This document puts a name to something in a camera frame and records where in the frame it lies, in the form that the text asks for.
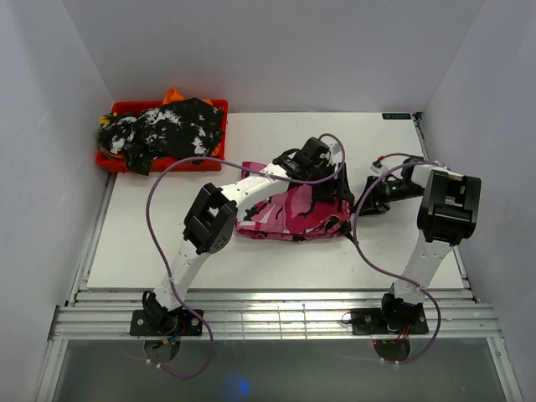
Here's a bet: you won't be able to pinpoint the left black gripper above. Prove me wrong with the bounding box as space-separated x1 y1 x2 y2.
304 162 353 204

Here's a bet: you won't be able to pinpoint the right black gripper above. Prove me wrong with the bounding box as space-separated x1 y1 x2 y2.
351 175 423 216

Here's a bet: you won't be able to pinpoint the pink camouflage trousers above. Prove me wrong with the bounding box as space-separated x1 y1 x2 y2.
235 183 353 242

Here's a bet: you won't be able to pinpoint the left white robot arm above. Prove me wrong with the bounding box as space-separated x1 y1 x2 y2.
132 137 354 336

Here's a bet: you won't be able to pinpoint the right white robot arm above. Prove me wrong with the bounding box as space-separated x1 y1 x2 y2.
350 156 482 335

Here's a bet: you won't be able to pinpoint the black white camouflage trousers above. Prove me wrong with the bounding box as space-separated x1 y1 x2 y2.
97 97 226 177

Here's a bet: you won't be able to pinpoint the small blue table label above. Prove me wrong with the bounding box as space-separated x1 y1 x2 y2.
381 112 412 121

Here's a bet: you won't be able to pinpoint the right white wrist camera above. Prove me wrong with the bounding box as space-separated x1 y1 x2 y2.
370 156 384 174

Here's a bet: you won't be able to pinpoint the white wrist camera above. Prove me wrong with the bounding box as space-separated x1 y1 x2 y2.
370 156 384 174
330 143 342 156

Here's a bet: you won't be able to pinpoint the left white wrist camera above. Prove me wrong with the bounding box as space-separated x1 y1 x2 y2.
330 143 342 156

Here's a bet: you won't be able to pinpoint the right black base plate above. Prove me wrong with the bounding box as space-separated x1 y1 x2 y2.
341 307 429 336

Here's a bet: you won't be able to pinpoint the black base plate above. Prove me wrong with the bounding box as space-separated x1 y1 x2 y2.
128 309 203 338
341 307 429 336

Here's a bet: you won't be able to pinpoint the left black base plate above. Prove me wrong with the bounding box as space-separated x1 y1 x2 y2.
128 309 203 338

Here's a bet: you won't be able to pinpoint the aluminium frame rail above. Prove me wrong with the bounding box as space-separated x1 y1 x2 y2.
35 288 523 401

